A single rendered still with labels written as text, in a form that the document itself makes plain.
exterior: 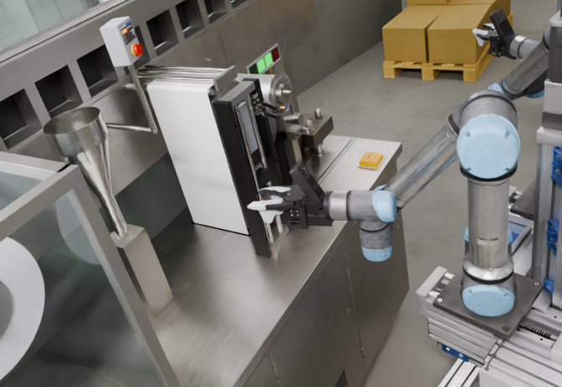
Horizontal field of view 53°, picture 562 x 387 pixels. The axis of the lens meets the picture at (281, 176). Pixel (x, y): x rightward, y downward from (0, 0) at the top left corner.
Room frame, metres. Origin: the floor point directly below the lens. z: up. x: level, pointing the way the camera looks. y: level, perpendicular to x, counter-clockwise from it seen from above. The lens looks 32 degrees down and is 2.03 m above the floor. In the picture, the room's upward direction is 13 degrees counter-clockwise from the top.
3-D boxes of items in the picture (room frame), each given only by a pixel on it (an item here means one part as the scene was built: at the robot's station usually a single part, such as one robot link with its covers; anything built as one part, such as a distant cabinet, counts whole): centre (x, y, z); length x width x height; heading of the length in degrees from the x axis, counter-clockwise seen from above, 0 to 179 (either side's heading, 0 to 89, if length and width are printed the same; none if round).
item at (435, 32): (4.69, -1.75, 0.36); 1.31 x 0.99 x 0.73; 130
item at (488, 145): (0.98, -0.44, 1.19); 0.15 x 0.12 x 0.55; 156
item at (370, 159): (1.78, -0.34, 0.91); 0.07 x 0.07 x 0.02; 53
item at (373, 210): (1.09, -0.20, 1.21); 0.11 x 0.08 x 0.09; 66
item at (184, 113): (1.62, 0.27, 1.17); 0.34 x 0.05 x 0.54; 53
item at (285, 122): (1.74, -0.07, 1.05); 0.06 x 0.05 x 0.31; 53
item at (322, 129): (2.03, -0.04, 1.00); 0.40 x 0.16 x 0.06; 53
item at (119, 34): (1.37, 0.29, 1.66); 0.07 x 0.07 x 0.10; 70
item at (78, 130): (1.28, 0.46, 1.50); 0.14 x 0.14 x 0.06
